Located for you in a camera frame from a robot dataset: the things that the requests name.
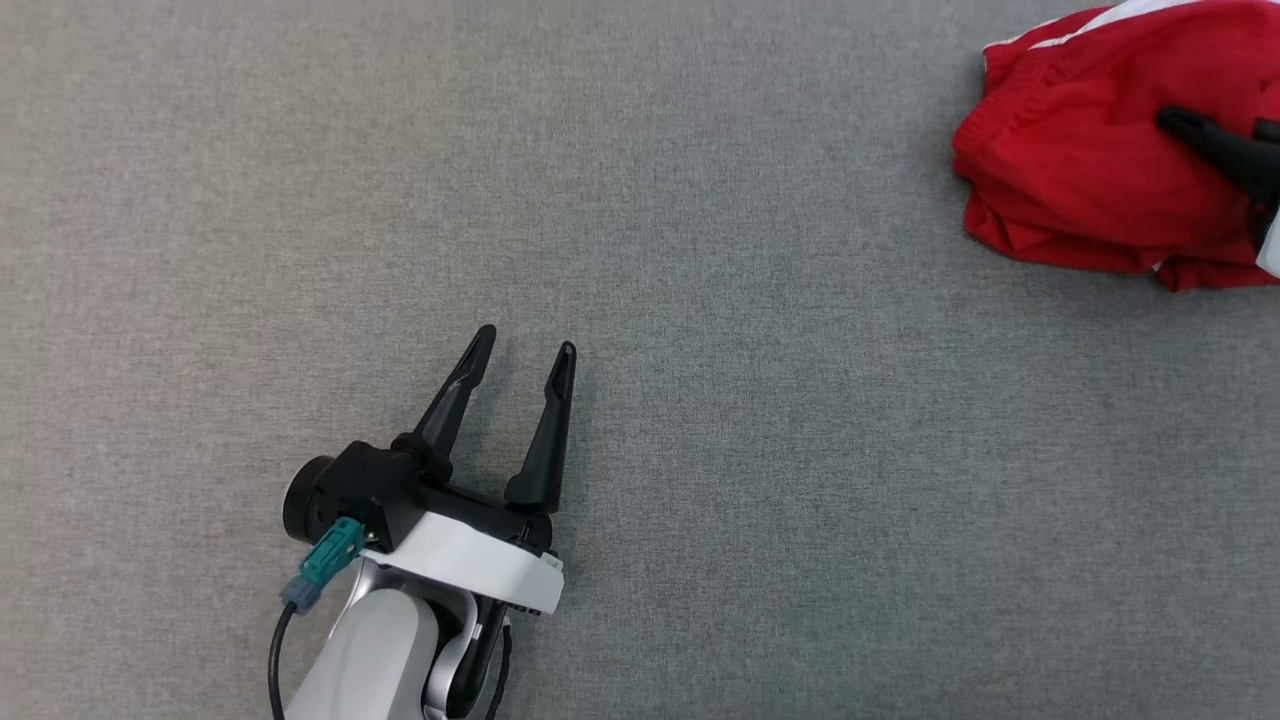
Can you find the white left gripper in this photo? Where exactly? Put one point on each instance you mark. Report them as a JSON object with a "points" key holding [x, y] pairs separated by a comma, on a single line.
{"points": [[470, 555]]}

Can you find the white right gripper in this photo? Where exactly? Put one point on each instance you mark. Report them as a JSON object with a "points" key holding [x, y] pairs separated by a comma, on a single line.
{"points": [[1271, 245]]}

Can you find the red shorts with white stripe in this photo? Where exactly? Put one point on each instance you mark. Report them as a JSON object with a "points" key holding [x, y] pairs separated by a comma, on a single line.
{"points": [[1080, 160]]}

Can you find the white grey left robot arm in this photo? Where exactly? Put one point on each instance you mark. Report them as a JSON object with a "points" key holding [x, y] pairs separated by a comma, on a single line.
{"points": [[380, 660]]}

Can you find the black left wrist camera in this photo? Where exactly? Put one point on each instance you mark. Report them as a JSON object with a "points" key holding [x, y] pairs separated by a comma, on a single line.
{"points": [[360, 490]]}

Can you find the teal left camera connector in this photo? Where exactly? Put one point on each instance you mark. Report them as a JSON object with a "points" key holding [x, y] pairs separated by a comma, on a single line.
{"points": [[325, 560]]}

